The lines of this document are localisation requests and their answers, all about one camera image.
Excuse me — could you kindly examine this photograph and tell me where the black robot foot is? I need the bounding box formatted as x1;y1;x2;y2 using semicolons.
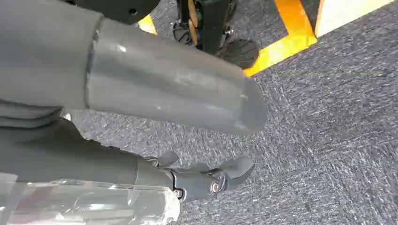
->
172;22;195;45

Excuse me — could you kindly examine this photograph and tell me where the yellow floor tape strip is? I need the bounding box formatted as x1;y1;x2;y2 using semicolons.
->
243;0;318;77
138;15;158;35

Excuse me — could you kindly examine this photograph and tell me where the pale wooden board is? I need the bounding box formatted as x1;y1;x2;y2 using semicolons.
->
314;0;394;38

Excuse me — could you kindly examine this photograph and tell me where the ribbed grey right arm sleeve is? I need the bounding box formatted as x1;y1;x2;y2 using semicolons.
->
0;98;64;129

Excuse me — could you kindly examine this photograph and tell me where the black robot leg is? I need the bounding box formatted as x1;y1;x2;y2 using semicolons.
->
176;0;238;55

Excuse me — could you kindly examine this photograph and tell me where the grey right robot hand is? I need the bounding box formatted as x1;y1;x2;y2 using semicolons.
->
0;0;268;203

